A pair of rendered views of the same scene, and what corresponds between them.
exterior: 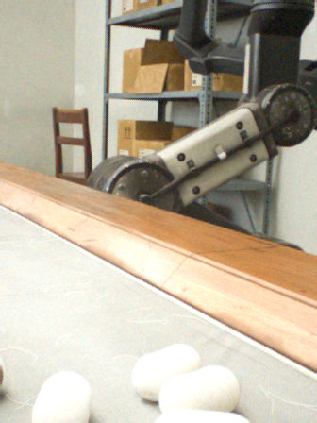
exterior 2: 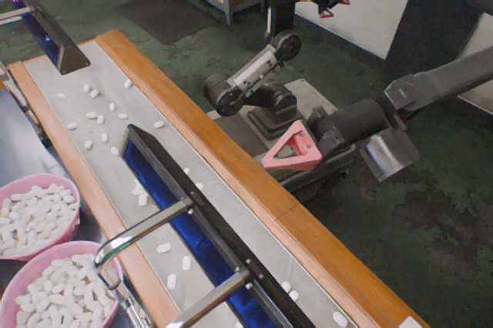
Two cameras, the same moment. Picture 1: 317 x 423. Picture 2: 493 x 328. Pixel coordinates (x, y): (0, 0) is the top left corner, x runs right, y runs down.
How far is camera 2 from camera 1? 0.72 m
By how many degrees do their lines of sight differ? 42
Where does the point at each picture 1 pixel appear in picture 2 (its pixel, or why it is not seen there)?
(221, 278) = (286, 234)
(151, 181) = (233, 95)
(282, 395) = (304, 285)
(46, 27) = not seen: outside the picture
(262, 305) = (297, 249)
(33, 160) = not seen: outside the picture
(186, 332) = (281, 257)
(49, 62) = not seen: outside the picture
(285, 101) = (288, 43)
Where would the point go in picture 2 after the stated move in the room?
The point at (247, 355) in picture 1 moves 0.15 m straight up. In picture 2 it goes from (296, 267) to (303, 239)
